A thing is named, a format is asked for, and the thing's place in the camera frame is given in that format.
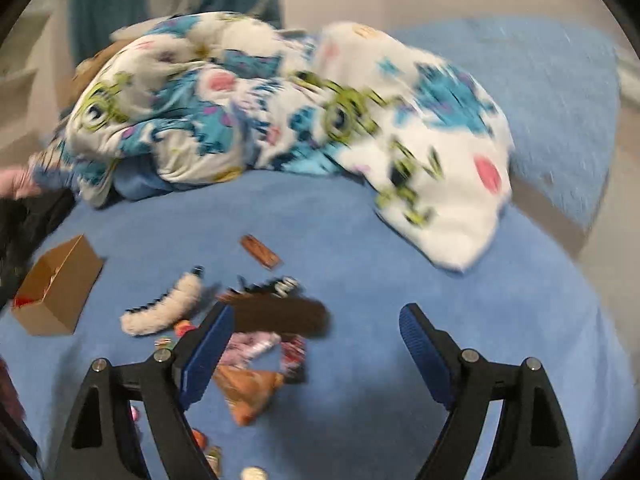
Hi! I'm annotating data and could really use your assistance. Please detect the teal curtain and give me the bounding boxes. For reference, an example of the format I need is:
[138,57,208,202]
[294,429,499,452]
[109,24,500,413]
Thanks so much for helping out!
[70,0,282,68]

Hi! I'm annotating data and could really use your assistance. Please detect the pink patterned pillow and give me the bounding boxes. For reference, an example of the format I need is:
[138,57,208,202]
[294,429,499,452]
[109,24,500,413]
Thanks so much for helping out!
[0,169,43,200]

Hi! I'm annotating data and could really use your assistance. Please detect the blue pillow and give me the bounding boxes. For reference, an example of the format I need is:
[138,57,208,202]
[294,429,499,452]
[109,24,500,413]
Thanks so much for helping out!
[114,157,186,202]

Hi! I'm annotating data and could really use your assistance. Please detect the dark cloth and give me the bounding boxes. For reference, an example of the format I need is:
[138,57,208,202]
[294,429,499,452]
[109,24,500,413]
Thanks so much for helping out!
[0,190,76,306]

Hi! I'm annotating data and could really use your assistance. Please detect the white fluffy hair claw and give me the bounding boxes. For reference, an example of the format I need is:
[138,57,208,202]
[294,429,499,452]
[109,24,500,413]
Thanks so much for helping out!
[120,266,206,337]

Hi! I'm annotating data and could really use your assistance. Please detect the monster printed blanket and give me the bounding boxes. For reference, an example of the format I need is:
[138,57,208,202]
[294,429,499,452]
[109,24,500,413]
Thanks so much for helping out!
[30,10,516,273]

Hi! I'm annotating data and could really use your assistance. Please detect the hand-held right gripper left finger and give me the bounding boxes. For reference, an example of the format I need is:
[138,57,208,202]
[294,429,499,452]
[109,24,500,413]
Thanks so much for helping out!
[52,301,236,480]

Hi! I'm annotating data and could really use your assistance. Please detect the red snack packet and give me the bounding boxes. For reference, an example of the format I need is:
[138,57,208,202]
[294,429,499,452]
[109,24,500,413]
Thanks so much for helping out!
[280,335,308,385]

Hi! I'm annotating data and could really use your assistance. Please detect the white shelf unit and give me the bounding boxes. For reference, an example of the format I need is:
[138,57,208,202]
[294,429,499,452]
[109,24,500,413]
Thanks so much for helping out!
[0,10,61,161]

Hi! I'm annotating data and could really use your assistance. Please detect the brown triangular snack packet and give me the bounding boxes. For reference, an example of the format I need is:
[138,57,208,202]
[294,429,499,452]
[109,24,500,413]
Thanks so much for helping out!
[212,364,286,427]

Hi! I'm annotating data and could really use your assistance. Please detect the light blue bed mat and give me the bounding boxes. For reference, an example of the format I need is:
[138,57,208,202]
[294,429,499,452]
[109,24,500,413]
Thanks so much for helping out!
[390,17,623,228]

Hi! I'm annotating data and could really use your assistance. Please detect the grey white scrunchie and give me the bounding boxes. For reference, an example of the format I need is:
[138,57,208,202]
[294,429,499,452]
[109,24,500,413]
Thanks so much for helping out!
[270,276,301,297]

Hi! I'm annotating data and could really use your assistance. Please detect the brown fluffy hair claw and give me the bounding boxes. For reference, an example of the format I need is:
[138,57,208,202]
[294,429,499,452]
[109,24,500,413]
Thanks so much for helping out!
[217,290,331,336]

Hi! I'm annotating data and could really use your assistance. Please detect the blue fleece bed sheet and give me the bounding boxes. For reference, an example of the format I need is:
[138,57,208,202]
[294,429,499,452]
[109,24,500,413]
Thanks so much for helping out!
[0,170,636,480]

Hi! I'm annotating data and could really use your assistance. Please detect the brown cardboard box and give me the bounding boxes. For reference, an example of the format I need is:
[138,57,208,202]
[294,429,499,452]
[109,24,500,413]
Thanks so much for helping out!
[11,233,106,337]

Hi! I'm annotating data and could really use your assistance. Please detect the pink white snack wrapper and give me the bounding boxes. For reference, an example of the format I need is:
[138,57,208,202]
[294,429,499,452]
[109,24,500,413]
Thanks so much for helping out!
[220,332,281,366]

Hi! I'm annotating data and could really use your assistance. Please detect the brown plush toy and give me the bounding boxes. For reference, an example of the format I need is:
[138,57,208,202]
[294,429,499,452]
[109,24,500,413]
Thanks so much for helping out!
[57,42,131,111]

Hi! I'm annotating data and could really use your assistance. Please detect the brown wooden stick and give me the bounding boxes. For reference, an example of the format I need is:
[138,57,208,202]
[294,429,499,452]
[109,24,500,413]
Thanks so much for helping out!
[240,234,284,271]

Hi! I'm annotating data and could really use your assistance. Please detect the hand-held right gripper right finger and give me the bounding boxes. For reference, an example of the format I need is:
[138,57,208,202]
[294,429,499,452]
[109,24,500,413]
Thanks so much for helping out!
[398,302,581,480]

